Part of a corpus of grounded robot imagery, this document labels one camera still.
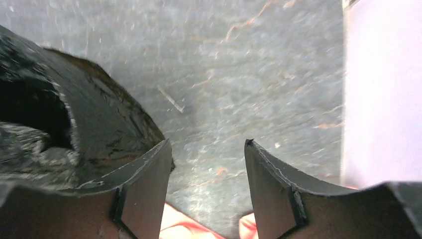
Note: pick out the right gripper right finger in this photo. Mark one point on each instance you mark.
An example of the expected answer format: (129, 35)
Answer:
(290, 204)

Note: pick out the black trash bag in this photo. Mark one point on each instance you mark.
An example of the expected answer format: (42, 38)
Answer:
(63, 120)

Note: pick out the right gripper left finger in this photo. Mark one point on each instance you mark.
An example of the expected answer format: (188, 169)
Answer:
(129, 204)

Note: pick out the pink cloth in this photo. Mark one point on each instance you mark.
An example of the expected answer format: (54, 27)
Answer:
(176, 225)

